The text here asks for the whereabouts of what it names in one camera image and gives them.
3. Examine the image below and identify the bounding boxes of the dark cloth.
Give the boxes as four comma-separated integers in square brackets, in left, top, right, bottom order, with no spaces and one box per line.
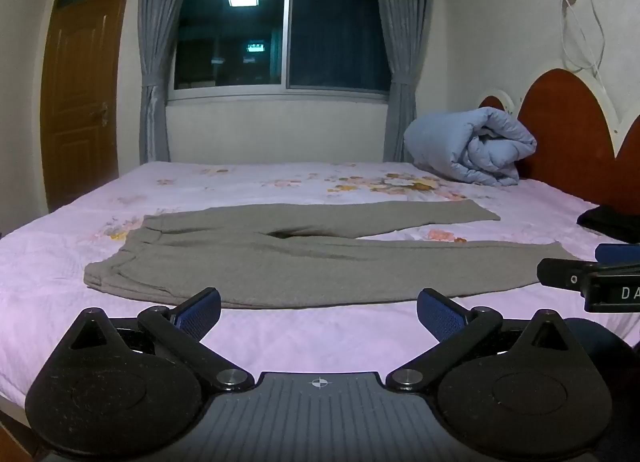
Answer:
[565,318,640,352]

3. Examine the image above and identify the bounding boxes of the grey curtain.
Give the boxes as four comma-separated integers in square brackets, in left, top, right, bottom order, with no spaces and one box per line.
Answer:
[372,0,443,163]
[137,0,201,163]

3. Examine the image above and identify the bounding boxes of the rolled light blue duvet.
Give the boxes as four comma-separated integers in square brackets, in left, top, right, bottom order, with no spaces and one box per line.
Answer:
[403,107,538,187]

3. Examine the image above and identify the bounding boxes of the pink floral bed sheet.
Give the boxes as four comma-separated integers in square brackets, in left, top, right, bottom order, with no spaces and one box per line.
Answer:
[0,161,640,423]

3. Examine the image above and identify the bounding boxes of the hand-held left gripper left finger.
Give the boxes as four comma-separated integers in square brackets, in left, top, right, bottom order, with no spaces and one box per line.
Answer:
[69,287,256,391]

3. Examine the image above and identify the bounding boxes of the grey pants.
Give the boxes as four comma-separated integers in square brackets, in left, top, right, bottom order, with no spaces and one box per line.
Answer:
[84,201,581,309]

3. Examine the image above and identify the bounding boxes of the brown wooden door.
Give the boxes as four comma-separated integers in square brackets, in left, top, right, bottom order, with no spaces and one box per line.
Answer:
[40,0,141,213]

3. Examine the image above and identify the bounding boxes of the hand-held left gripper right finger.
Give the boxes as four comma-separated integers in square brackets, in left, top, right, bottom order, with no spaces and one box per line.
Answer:
[386,288,574,391]

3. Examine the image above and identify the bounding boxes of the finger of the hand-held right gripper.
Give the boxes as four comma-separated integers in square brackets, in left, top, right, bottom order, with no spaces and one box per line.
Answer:
[537,257,587,291]
[594,243,640,263]

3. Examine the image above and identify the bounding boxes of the white cable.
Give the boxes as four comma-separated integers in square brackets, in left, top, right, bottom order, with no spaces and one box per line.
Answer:
[560,0,608,79]

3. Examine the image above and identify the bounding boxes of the sliding glass window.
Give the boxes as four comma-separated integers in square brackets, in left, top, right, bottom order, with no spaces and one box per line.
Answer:
[172,0,393,98]

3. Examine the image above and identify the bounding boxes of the black cloth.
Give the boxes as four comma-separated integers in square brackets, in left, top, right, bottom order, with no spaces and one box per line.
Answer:
[576,205,640,244]

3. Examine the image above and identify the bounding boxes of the red-brown wooden headboard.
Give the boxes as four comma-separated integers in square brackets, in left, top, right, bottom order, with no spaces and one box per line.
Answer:
[477,68,640,215]

